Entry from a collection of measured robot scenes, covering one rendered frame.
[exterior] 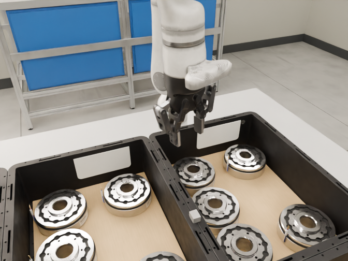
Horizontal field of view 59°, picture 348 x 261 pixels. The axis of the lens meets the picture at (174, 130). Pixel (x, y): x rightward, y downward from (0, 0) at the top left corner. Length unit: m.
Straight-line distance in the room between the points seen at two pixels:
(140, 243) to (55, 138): 0.65
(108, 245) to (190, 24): 0.43
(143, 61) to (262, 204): 1.97
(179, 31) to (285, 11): 3.85
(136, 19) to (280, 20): 2.34
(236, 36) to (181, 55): 3.47
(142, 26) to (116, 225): 1.94
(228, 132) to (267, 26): 3.44
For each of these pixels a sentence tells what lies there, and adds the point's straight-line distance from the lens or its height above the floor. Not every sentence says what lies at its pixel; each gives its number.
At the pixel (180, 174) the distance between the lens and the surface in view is 0.72.
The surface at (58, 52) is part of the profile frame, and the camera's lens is 2.36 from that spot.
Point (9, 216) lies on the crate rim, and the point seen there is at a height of 0.93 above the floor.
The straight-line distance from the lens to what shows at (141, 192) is 0.68.
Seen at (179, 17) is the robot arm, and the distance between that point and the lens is 0.48.
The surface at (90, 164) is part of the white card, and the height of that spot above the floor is 0.89.
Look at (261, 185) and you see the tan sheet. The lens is 0.76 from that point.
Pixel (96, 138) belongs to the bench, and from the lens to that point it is 1.14.
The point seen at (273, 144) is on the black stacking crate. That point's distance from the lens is 0.78.
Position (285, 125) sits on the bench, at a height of 0.70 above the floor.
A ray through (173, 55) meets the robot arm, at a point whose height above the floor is 1.17.
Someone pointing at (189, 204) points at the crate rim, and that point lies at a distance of 0.56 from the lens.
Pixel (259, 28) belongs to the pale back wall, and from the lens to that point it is 4.12.
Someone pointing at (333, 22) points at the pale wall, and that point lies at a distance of 4.32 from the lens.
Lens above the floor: 1.35
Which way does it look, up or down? 34 degrees down
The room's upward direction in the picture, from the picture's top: straight up
